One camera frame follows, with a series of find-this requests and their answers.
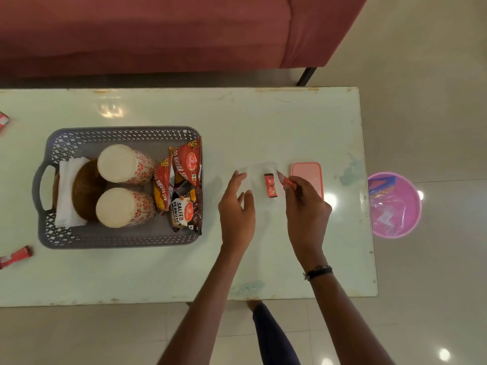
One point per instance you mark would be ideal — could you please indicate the person's leg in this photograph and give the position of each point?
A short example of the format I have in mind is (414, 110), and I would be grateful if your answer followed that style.
(274, 338)

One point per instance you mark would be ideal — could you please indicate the black sofa leg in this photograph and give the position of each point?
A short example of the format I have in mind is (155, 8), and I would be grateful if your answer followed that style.
(306, 76)

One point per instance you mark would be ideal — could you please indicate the red fabric sofa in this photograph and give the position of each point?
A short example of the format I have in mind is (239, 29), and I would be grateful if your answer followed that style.
(152, 30)

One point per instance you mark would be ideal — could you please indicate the person's right hand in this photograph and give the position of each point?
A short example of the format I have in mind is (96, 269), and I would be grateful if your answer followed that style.
(310, 224)

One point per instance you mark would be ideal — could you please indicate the small red snack packet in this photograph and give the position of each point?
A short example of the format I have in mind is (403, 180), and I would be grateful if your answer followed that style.
(162, 190)

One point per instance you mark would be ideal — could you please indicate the brown round coaster stack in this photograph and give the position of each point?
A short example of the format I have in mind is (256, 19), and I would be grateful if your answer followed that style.
(85, 193)

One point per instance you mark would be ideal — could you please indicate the large red snack packet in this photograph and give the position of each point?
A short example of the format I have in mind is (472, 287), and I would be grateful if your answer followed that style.
(187, 160)

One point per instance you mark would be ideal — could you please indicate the person's right thumb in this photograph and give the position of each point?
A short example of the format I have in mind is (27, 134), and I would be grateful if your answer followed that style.
(290, 195)

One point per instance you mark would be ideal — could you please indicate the person's right forearm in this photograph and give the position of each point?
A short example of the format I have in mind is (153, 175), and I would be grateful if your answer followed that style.
(342, 319)

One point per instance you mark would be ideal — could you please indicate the pink container lid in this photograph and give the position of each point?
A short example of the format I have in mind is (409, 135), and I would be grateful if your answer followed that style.
(309, 174)

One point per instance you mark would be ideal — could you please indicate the clear plastic bin liner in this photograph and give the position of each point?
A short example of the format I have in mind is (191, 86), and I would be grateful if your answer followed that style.
(392, 205)

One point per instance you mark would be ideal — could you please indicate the person's left thumb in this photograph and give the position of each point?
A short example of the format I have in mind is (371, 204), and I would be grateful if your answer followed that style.
(249, 205)

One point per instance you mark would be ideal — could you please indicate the floral paper cup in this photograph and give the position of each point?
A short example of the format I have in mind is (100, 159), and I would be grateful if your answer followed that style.
(121, 207)
(121, 164)

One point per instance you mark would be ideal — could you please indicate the pink waste bin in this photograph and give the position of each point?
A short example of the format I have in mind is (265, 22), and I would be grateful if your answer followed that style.
(413, 220)

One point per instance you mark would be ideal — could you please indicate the brown peanut packet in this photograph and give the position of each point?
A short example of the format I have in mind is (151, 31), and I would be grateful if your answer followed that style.
(186, 212)

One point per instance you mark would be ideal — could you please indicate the person's left forearm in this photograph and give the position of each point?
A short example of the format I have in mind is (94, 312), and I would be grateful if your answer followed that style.
(205, 311)

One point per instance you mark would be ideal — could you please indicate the white paper napkins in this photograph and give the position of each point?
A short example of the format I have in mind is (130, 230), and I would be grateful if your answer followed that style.
(65, 193)

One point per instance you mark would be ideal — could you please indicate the person's left hand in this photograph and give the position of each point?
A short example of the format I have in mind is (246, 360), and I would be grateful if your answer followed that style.
(236, 220)

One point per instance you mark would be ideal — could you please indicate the red sachet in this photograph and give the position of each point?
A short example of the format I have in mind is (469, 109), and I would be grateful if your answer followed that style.
(16, 256)
(270, 186)
(2, 120)
(284, 179)

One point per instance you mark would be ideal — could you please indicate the clear plastic container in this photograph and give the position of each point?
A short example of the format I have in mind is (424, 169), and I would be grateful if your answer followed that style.
(258, 174)

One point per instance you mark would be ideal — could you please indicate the grey plastic basket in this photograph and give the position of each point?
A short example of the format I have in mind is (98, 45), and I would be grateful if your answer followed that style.
(114, 235)

